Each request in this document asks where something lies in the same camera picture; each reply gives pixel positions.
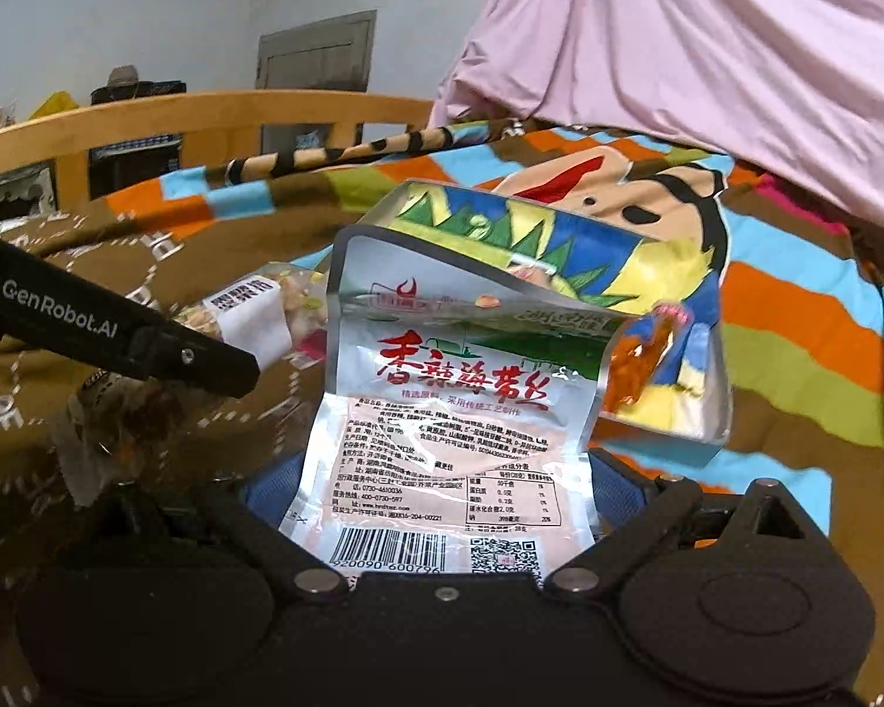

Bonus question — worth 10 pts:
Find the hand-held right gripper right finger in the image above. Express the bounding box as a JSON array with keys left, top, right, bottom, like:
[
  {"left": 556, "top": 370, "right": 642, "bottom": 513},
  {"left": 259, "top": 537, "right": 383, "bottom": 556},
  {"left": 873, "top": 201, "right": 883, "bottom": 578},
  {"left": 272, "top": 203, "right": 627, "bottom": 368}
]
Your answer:
[{"left": 543, "top": 448, "right": 819, "bottom": 600}]

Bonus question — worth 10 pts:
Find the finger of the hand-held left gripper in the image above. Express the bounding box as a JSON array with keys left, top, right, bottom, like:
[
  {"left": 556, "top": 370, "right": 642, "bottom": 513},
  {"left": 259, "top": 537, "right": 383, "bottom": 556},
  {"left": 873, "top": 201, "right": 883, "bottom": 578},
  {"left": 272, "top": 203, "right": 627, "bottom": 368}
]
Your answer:
[{"left": 140, "top": 320, "right": 260, "bottom": 400}]

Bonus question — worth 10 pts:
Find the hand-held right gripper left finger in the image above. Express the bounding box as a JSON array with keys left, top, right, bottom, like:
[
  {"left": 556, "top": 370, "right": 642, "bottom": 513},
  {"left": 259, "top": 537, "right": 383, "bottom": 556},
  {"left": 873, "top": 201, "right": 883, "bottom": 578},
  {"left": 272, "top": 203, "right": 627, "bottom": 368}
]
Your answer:
[{"left": 74, "top": 455, "right": 347, "bottom": 600}]

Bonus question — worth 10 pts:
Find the clear mixed nuts packet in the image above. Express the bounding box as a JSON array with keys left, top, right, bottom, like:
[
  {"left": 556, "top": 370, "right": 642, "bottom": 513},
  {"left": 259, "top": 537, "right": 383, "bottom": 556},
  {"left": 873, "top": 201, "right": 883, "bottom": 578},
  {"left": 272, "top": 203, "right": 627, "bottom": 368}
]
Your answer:
[{"left": 169, "top": 261, "right": 334, "bottom": 376}]

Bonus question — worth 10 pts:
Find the orange red snack packet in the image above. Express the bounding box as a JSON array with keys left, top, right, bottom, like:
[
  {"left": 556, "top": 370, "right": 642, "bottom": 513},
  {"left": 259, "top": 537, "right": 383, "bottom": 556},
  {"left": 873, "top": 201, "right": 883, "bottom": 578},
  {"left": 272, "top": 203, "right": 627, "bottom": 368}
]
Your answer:
[{"left": 605, "top": 302, "right": 692, "bottom": 415}]

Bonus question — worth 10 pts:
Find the silver seaweed packet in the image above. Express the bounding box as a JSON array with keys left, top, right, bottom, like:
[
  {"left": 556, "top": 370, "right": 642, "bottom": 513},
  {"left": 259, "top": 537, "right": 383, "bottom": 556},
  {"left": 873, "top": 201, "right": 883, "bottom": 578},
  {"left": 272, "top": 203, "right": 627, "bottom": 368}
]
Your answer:
[{"left": 278, "top": 224, "right": 638, "bottom": 579}]

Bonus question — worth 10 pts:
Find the dinosaur print tin box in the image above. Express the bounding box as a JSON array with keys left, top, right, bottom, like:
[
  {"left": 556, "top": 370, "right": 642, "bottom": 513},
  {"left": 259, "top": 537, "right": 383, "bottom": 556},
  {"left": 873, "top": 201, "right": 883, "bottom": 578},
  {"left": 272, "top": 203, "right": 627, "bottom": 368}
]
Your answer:
[{"left": 357, "top": 178, "right": 732, "bottom": 467}]

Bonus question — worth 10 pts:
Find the dark plum candy packet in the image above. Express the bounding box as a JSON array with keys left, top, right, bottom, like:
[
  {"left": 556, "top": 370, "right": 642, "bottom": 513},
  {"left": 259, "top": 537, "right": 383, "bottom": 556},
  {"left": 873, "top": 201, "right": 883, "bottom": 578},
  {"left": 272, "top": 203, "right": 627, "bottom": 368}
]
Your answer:
[{"left": 51, "top": 368, "right": 218, "bottom": 509}]

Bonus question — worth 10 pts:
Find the brown lettered blanket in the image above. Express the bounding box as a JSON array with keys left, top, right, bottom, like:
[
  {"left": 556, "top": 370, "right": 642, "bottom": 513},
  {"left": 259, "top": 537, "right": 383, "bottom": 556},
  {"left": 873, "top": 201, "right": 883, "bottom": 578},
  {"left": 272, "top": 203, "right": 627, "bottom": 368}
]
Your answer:
[{"left": 0, "top": 184, "right": 384, "bottom": 605}]

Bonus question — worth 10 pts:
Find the dark storage basket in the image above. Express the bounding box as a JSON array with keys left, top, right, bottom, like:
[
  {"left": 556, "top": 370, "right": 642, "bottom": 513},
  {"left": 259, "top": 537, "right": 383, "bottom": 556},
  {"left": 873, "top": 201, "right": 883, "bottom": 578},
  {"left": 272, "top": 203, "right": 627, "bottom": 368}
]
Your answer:
[{"left": 88, "top": 134, "right": 183, "bottom": 200}]

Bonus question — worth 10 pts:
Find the yellow bag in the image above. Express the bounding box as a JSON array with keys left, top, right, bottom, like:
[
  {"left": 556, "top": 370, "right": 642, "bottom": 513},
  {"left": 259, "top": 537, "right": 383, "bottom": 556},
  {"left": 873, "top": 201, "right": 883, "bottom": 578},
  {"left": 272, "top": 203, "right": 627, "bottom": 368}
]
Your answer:
[{"left": 29, "top": 92, "right": 79, "bottom": 120}]

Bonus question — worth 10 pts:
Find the tan hat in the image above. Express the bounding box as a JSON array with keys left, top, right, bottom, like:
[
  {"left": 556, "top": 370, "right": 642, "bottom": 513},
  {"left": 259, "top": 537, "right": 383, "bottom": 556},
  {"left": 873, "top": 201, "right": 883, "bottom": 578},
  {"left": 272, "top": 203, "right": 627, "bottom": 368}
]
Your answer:
[{"left": 90, "top": 66, "right": 187, "bottom": 105}]

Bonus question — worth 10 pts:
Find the striped cartoon blanket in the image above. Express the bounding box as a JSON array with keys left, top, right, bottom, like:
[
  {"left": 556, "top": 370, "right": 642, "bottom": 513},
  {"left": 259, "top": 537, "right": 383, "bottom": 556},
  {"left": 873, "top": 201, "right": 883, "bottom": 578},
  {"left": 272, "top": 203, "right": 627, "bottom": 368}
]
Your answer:
[{"left": 103, "top": 118, "right": 884, "bottom": 686}]

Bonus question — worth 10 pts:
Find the wooden bed footboard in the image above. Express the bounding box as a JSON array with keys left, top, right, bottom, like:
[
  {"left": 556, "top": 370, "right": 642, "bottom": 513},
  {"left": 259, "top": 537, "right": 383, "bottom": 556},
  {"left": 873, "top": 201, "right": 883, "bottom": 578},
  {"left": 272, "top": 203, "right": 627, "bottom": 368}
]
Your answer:
[{"left": 0, "top": 88, "right": 437, "bottom": 201}]

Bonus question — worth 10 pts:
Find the striped plush tail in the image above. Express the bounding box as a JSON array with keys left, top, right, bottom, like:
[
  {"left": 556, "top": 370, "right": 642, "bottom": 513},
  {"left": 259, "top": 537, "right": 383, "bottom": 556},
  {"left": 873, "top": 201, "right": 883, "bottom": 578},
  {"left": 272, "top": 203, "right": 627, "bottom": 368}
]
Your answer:
[{"left": 227, "top": 125, "right": 456, "bottom": 185}]

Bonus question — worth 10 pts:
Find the grey door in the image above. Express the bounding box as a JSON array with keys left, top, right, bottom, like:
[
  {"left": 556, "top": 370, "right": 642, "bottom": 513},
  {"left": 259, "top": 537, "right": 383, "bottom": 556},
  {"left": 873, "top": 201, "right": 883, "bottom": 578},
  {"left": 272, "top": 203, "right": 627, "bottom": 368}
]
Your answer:
[{"left": 256, "top": 11, "right": 378, "bottom": 157}]

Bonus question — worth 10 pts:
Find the pink bed sheet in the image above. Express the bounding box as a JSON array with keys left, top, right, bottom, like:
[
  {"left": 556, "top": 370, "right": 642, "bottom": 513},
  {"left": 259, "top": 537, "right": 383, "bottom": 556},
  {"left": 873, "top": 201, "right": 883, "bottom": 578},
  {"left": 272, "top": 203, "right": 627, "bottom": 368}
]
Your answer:
[{"left": 427, "top": 0, "right": 884, "bottom": 238}]

